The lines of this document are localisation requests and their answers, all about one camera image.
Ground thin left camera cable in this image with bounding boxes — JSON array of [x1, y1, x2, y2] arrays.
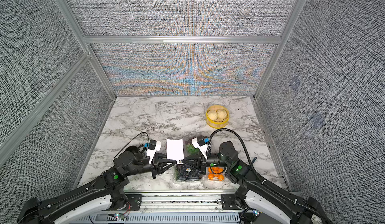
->
[[113, 132, 150, 160]]

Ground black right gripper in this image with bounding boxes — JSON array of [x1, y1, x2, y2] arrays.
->
[[184, 151, 233, 177]]

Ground clear box dark grapes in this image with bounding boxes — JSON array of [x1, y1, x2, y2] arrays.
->
[[174, 164, 202, 182]]

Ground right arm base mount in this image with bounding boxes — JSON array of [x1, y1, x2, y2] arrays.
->
[[221, 194, 241, 211]]

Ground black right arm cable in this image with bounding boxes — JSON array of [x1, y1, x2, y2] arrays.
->
[[209, 128, 334, 224]]

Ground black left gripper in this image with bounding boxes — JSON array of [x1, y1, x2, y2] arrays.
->
[[125, 154, 176, 180]]

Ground grey perforated cable tray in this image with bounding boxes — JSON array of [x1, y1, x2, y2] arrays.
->
[[71, 213, 240, 224]]

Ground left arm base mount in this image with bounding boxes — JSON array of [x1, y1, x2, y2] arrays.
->
[[121, 194, 143, 211]]

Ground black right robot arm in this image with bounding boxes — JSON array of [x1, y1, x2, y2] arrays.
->
[[181, 141, 332, 224]]

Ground left steamed bun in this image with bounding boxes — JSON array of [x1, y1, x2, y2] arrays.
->
[[207, 110, 218, 121]]

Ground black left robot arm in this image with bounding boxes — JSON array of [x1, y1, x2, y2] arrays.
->
[[17, 146, 177, 224]]

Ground steamed bun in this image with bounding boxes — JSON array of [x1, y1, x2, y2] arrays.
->
[[217, 109, 228, 120], [207, 110, 218, 121]]

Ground clear box orange kumquats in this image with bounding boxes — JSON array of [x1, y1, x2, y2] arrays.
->
[[206, 167, 226, 182]]

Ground right steamed bun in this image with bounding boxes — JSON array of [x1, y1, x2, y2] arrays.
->
[[217, 109, 228, 120]]

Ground clear box mixed grapes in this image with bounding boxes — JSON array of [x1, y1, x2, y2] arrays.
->
[[183, 138, 200, 157]]

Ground white sticker sheet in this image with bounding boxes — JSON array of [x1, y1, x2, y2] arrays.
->
[[166, 139, 184, 164]]

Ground yellow bamboo steamer basket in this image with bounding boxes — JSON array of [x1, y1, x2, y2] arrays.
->
[[206, 105, 230, 129]]

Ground aluminium front rail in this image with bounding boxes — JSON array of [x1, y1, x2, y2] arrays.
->
[[72, 190, 310, 224]]

